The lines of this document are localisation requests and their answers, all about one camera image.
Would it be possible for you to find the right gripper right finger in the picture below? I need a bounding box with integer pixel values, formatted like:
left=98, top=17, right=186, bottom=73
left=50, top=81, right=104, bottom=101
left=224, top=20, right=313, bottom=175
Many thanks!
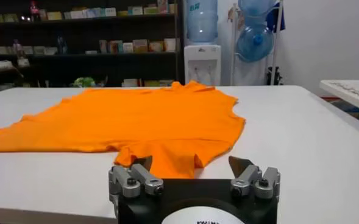
left=228, top=156, right=281, bottom=200

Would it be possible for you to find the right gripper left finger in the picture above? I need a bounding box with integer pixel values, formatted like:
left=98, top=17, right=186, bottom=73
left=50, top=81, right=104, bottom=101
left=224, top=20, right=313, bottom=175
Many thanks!
left=108, top=155, right=164, bottom=199

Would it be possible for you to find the orange t-shirt white print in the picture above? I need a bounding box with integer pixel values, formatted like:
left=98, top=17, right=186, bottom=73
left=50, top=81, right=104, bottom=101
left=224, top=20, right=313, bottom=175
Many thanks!
left=0, top=80, right=246, bottom=179

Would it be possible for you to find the red white medicine box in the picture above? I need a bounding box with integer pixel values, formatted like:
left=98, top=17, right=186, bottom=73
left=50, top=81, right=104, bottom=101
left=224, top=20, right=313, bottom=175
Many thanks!
left=123, top=78, right=142, bottom=88

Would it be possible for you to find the black tripod stand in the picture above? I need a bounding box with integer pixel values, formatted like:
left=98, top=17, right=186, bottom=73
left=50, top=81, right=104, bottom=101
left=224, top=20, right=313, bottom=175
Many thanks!
left=266, top=66, right=283, bottom=86

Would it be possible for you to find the bowl with green items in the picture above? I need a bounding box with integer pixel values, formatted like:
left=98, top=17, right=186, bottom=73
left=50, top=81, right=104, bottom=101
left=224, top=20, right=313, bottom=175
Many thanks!
left=72, top=76, right=96, bottom=88

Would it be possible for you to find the white water dispenser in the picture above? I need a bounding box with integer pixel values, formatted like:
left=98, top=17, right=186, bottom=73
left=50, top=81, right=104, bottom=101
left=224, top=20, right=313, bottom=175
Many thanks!
left=183, top=44, right=222, bottom=87

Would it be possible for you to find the white side table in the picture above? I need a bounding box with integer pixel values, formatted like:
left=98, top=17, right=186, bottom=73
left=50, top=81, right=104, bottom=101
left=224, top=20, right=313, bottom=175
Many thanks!
left=319, top=79, right=359, bottom=116

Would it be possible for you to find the orange picture box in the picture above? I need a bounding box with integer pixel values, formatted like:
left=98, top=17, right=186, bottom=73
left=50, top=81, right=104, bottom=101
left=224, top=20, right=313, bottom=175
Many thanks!
left=108, top=40, right=124, bottom=54

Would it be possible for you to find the white metal jug rack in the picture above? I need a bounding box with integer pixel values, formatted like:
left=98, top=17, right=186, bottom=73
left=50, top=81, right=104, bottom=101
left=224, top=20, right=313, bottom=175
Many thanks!
left=229, top=0, right=284, bottom=86

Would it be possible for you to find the cream yellow box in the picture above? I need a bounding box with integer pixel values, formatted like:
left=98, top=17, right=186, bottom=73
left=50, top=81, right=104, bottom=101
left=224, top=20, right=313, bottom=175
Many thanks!
left=132, top=38, right=149, bottom=53

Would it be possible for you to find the blue plastic bottle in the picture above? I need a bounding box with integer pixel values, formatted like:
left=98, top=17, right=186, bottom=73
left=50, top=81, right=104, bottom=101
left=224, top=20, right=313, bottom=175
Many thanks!
left=57, top=35, right=68, bottom=55

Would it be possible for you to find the black shelving unit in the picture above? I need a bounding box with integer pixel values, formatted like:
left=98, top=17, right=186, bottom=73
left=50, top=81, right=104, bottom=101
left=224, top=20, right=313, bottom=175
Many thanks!
left=0, top=0, right=185, bottom=89

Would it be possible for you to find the dark blue cloth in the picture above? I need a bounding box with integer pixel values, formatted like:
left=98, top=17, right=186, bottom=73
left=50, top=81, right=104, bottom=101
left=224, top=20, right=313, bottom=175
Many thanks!
left=266, top=1, right=286, bottom=33

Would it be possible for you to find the black low shelf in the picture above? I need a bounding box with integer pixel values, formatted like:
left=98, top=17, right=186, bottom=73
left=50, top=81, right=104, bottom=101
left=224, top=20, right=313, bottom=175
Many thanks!
left=0, top=66, right=25, bottom=93

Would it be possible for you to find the blue water jug with label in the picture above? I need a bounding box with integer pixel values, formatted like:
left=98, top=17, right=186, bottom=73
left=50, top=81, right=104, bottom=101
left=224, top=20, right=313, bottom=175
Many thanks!
left=187, top=0, right=219, bottom=43

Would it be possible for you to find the clear plastic bottle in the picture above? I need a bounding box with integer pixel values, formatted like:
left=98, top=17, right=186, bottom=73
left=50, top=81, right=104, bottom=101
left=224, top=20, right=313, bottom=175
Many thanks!
left=13, top=39, right=24, bottom=58

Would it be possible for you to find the white flat box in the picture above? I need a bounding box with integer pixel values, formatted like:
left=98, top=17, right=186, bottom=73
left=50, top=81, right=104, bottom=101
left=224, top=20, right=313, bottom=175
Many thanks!
left=63, top=10, right=85, bottom=19

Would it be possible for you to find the colourful tall box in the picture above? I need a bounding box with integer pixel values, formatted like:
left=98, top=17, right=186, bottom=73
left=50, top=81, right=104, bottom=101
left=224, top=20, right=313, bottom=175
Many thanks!
left=157, top=0, right=169, bottom=14

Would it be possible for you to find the yellow flat box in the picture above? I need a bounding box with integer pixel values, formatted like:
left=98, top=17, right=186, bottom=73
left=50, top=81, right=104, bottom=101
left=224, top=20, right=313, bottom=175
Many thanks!
left=46, top=11, right=63, bottom=21

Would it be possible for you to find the cola bottle red label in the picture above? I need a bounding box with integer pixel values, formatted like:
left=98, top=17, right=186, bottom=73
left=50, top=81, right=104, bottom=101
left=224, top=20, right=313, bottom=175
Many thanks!
left=29, top=0, right=41, bottom=22

